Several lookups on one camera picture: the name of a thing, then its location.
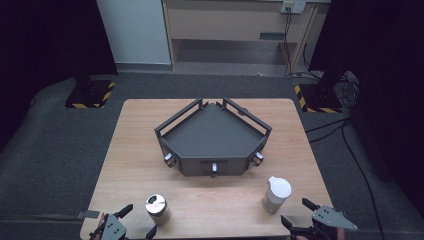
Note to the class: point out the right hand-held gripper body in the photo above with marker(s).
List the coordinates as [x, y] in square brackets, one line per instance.
[330, 218]

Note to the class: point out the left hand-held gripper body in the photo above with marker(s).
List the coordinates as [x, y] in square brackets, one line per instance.
[113, 230]

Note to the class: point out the glass jar with silver lid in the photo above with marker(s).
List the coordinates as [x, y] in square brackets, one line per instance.
[158, 208]

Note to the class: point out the white jar with white lid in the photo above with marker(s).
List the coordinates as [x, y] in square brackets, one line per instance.
[278, 193]

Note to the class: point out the dark grey corner shelf rack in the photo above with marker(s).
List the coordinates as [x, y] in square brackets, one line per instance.
[213, 133]

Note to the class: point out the person's left hand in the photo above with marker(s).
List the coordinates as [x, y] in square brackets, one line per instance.
[101, 220]

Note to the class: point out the person's right hand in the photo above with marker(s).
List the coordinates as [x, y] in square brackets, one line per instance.
[302, 238]

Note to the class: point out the grey tape strip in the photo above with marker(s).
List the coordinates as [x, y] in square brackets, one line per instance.
[89, 214]

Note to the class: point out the black stand with striped base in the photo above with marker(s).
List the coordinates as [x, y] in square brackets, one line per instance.
[88, 95]
[320, 98]

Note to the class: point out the black curtain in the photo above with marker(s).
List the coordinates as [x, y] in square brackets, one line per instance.
[40, 50]
[386, 66]

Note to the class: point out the white cabinet panel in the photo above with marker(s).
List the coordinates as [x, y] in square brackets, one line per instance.
[133, 30]

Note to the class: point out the white wall power outlet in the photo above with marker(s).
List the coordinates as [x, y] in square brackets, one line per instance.
[293, 6]

